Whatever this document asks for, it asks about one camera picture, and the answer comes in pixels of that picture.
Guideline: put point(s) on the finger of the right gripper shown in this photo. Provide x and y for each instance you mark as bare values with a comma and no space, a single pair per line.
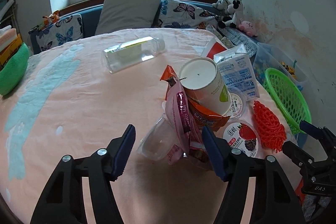
297,155
311,130

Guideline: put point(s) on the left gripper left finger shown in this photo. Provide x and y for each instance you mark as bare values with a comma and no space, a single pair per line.
62,200

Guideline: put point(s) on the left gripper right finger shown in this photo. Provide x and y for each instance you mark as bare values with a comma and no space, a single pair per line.
274,199

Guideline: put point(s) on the red foam fruit net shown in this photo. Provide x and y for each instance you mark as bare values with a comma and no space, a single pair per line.
271,132

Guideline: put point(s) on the strawberry yogurt lid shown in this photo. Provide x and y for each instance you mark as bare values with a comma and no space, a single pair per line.
241,135

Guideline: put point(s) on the small clear yogurt cup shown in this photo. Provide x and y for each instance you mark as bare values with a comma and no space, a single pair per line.
238,104

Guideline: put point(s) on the white blue milk carton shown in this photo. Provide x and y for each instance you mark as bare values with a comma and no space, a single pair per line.
236,70

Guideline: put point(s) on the orange red snack bag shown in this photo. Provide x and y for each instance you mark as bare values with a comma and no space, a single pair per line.
202,115

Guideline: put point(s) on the pink snack wrapper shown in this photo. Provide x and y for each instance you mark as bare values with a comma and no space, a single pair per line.
189,142

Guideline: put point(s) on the clear plastic cup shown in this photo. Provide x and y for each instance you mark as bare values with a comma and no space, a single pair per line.
158,141

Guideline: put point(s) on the white paper cup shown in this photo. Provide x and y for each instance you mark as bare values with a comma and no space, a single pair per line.
203,83

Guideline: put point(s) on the red paper cup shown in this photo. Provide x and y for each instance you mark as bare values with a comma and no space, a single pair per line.
212,48

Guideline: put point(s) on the clear plastic bottle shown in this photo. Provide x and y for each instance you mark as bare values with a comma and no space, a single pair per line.
128,54

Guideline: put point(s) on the green plastic basket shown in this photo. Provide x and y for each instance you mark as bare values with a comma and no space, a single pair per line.
288,98

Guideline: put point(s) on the yellow toy vehicle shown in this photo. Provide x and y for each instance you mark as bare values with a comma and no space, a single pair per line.
291,70

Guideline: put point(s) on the clear plastic storage box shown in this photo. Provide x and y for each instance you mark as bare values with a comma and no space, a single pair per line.
270,56

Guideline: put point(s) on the pink blanket table cover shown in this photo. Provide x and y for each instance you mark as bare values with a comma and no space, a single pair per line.
69,104

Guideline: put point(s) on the grey patterned cloth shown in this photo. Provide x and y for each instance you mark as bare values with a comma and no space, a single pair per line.
231,37

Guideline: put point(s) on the pink plush toy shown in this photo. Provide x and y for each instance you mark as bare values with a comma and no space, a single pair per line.
248,28

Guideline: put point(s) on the green plush cushion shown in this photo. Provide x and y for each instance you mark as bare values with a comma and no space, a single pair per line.
14,69

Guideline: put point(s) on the cow plush toy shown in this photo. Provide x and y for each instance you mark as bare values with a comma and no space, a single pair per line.
233,15

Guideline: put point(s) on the grey plush toy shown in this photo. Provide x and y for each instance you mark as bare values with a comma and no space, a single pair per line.
221,5

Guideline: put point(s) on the left butterfly pillow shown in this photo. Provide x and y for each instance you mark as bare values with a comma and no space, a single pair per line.
66,29

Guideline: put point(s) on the butterfly pillow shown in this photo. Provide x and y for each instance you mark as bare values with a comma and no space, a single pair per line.
66,29
177,14

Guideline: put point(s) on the orange fox plush toy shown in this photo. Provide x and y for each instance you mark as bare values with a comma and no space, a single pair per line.
51,19

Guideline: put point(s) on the right butterfly pillow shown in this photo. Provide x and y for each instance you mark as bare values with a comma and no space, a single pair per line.
177,14

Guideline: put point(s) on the blue sofa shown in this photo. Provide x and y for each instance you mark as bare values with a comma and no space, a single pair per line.
90,17

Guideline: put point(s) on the grey pillow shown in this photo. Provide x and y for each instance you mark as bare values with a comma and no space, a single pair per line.
125,14

